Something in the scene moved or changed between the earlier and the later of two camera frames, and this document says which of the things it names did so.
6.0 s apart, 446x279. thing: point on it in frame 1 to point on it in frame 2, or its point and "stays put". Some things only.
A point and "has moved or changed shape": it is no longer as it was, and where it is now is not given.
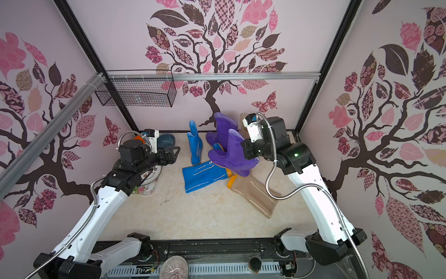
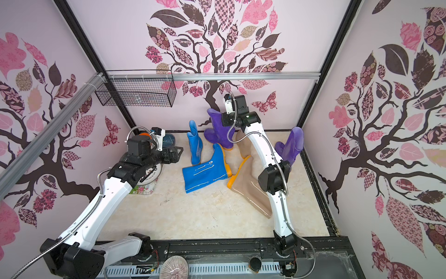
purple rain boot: (223, 124) has moved or changed shape
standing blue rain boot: (195, 143) stays put
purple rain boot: (234, 158) has moved or changed shape
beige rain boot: (255, 193) stays put
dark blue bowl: (166, 140) stays put
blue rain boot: (199, 175) stays put
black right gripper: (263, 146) to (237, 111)
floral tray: (144, 189) stays put
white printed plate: (151, 175) stays put
